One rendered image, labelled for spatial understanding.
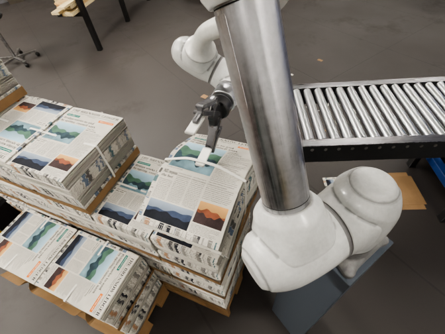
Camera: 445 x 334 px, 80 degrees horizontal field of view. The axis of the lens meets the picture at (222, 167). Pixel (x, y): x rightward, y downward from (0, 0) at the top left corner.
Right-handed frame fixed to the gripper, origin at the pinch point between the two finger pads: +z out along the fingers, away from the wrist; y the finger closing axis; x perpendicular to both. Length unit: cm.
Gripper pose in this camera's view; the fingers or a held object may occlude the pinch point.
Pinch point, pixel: (196, 147)
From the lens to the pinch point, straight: 77.9
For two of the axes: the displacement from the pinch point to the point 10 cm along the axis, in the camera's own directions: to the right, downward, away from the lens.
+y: 1.1, 5.9, 8.0
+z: -3.8, 7.7, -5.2
